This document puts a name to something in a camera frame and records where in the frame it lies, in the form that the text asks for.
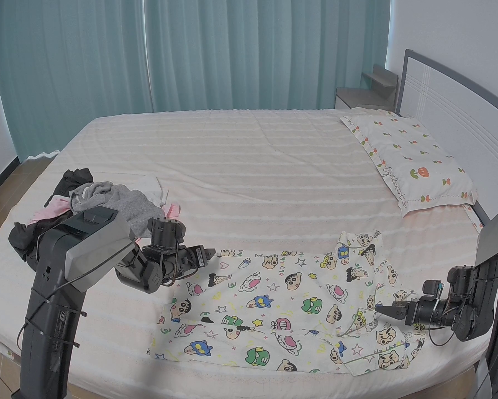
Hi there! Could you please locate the grey garment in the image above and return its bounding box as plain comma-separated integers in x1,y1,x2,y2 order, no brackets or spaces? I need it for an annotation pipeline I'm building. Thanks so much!
70,181,166,240

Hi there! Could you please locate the black cable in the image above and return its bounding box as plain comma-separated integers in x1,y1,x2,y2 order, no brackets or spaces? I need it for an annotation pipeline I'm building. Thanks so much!
428,327,458,347

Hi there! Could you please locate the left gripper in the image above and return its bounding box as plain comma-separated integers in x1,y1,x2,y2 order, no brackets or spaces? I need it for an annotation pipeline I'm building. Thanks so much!
168,244,217,277

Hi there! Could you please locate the blue-green curtain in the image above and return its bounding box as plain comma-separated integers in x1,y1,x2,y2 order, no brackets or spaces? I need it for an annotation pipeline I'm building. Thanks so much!
0,0,154,163
143,0,391,113

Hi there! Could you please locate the white printed pillow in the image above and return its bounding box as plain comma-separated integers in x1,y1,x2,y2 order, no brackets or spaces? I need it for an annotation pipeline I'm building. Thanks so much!
340,112,478,218

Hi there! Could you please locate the bed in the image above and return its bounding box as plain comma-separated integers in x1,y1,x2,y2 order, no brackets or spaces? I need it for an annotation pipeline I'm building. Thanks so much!
0,48,498,399

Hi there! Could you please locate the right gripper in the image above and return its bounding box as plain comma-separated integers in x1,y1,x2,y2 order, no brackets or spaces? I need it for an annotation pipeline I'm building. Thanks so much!
376,300,441,328

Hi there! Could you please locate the grey bedside table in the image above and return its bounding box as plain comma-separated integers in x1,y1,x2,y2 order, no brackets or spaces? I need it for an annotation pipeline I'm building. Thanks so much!
335,64,400,111

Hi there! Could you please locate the white printed pyjama top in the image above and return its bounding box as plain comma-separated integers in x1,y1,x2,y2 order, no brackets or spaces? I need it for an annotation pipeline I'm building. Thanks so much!
146,230,424,376

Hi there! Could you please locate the pile of clothes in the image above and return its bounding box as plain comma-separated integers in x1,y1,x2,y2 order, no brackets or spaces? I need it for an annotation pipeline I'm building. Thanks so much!
9,169,183,261

